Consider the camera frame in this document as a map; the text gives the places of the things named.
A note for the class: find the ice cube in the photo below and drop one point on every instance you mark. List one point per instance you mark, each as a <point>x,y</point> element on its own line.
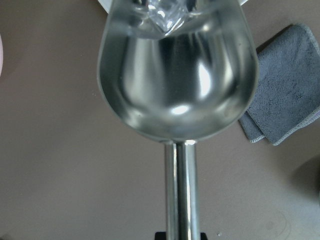
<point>156,19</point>

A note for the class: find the stainless steel ice scoop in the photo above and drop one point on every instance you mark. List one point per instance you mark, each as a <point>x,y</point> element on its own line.
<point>180,89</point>

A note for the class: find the grey folded cloth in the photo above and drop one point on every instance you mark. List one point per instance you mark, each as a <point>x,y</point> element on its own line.
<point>288,93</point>

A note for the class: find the pink bowl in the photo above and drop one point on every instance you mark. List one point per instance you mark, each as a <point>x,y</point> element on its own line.
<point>1,55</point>

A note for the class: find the white serving tray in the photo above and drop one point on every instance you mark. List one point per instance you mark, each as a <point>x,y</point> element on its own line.
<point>106,4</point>

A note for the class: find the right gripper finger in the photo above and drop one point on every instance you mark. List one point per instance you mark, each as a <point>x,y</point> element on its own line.
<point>182,234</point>

